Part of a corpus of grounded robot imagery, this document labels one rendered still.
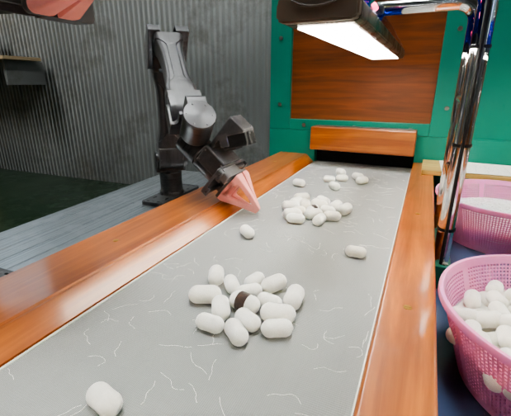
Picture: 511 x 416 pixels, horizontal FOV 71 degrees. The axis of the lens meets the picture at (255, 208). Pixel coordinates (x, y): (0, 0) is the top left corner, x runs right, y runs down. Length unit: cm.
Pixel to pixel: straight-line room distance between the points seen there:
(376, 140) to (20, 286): 92
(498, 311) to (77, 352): 45
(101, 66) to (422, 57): 322
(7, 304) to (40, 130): 426
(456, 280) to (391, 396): 24
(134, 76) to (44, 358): 339
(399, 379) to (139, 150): 356
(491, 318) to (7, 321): 50
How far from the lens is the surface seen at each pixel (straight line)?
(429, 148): 116
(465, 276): 54
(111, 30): 385
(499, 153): 118
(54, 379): 39
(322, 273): 51
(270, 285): 44
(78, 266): 51
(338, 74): 119
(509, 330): 47
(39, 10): 37
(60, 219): 100
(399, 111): 117
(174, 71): 81
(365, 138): 111
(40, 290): 48
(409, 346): 37
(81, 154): 431
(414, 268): 50
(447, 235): 63
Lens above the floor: 98
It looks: 19 degrees down
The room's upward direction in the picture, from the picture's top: straight up
